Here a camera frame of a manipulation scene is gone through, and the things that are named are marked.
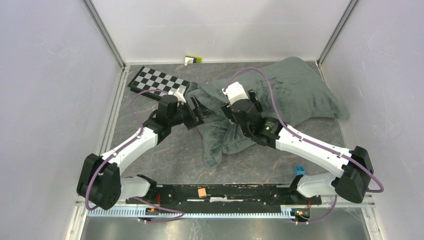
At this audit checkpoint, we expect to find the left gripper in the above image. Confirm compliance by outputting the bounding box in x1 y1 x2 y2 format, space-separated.
168 94 215 130

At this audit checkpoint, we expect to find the zebra striped pillowcase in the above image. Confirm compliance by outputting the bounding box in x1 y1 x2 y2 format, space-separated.
184 56 349 168

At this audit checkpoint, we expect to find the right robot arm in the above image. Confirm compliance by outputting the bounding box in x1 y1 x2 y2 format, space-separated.
221 86 374 204

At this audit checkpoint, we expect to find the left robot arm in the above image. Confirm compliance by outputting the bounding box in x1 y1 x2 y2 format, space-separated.
76 93 214 211

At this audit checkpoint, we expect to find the green white small block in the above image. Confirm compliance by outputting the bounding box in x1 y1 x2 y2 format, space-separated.
184 55 203 66

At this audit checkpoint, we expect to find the black white checkerboard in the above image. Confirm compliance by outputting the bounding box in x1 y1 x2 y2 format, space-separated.
127 66 190 94

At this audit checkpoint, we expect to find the orange small cube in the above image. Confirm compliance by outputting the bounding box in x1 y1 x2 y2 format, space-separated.
197 188 207 198

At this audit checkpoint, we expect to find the blue small block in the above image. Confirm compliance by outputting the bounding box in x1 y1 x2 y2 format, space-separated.
294 165 306 177

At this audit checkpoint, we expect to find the light blue toothed strip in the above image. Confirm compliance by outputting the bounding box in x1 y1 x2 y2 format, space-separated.
87 204 295 220

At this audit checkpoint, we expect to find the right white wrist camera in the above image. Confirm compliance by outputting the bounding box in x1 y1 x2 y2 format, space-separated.
222 81 249 105

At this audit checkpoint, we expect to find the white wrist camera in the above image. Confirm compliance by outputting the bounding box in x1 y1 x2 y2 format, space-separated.
172 87 187 104
222 81 249 105

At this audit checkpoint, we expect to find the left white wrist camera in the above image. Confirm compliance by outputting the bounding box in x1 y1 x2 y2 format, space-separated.
172 87 187 104

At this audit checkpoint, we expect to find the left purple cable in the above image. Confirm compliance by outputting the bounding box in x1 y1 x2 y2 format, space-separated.
84 88 173 212

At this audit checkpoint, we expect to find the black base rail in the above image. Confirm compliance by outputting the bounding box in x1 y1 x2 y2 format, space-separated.
120 183 322 214

